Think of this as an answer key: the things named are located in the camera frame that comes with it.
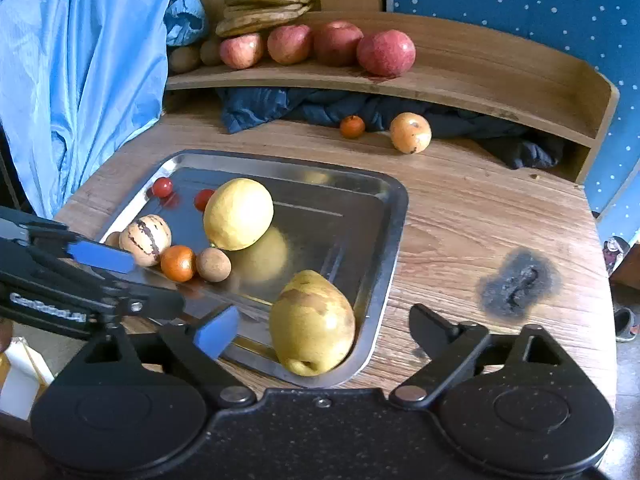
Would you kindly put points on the red apple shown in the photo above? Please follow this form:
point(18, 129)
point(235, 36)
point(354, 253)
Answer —
point(386, 53)
point(241, 50)
point(290, 44)
point(337, 42)

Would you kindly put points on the small brown kiwi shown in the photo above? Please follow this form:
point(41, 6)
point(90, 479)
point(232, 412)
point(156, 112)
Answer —
point(112, 240)
point(213, 264)

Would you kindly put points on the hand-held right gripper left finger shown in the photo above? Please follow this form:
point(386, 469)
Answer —
point(217, 334)

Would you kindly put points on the dark blue cloth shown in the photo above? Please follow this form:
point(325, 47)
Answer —
point(310, 107)

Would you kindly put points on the light blue curtain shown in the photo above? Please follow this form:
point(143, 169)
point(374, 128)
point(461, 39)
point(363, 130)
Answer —
point(75, 60)

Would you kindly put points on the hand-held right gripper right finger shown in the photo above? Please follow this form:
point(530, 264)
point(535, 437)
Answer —
point(432, 327)

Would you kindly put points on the blue plastic bag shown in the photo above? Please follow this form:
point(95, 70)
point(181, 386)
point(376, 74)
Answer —
point(187, 17)

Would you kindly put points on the stainless steel tray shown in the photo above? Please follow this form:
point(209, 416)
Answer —
point(325, 220)

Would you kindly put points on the red cherry tomato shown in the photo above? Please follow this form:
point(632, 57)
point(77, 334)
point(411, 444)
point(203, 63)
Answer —
point(162, 187)
point(202, 200)

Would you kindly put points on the orange-yellow round fruit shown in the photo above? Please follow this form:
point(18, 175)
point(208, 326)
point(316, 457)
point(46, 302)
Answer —
point(410, 132)

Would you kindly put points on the small orange tangerine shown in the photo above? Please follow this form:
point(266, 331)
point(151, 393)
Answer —
point(178, 263)
point(352, 126)

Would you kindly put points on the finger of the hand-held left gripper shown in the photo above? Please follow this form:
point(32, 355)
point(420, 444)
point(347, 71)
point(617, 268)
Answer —
point(160, 304)
point(100, 256)

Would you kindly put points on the yellow-green pear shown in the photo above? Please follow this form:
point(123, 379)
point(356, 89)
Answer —
point(312, 322)

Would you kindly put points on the striped pepino melon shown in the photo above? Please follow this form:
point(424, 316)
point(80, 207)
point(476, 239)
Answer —
point(145, 240)

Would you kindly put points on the grey shoe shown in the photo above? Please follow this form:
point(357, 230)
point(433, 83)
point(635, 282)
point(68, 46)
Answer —
point(625, 324)

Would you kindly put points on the white cardboard box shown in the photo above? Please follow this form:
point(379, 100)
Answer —
point(20, 377)

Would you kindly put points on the yellow lemon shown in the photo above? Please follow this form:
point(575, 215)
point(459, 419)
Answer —
point(239, 214)

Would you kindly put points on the wooden desk shelf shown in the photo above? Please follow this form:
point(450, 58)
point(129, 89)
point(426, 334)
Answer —
point(500, 80)

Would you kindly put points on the bunch of bananas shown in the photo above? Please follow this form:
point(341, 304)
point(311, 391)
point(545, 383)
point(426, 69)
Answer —
point(265, 15)

